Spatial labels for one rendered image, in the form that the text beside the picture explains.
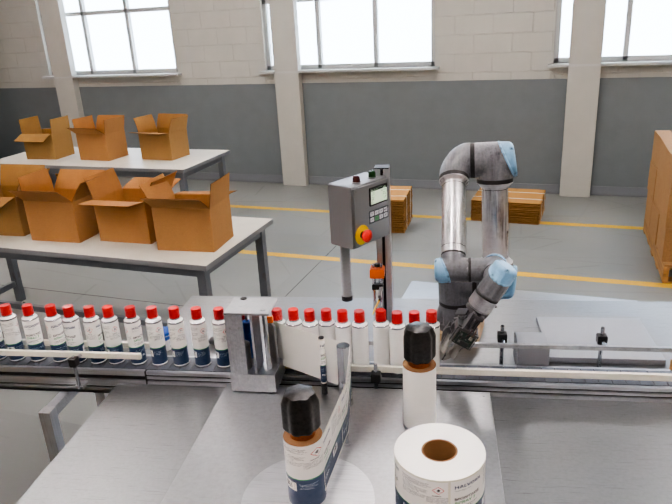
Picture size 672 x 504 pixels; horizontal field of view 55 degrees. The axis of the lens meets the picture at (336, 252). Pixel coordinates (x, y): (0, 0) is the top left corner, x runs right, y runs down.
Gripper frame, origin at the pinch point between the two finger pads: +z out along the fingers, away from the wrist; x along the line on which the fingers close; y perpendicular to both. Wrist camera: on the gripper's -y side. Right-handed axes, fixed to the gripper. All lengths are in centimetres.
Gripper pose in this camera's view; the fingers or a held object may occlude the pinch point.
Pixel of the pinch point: (443, 355)
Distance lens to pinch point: 204.8
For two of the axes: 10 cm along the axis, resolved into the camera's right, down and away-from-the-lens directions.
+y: -1.4, 3.5, -9.3
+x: 8.8, 4.7, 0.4
